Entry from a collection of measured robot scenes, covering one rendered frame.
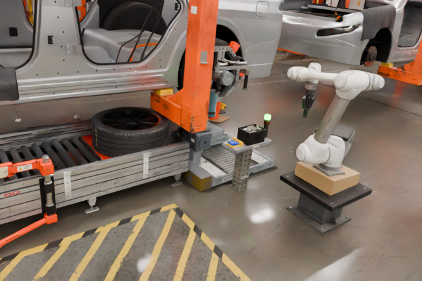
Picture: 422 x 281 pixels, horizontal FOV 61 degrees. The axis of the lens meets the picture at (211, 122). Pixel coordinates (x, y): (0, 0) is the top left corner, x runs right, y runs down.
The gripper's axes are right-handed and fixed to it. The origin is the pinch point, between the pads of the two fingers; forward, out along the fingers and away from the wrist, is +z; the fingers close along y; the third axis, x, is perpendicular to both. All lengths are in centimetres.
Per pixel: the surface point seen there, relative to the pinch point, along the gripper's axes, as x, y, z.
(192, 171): 40, -77, 64
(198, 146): 54, -67, 47
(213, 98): 70, -49, 6
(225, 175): 32, -47, 67
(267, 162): 43, 6, 64
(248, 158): 15, -38, 44
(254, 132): 12.1, -38.7, 19.6
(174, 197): 26, -97, 79
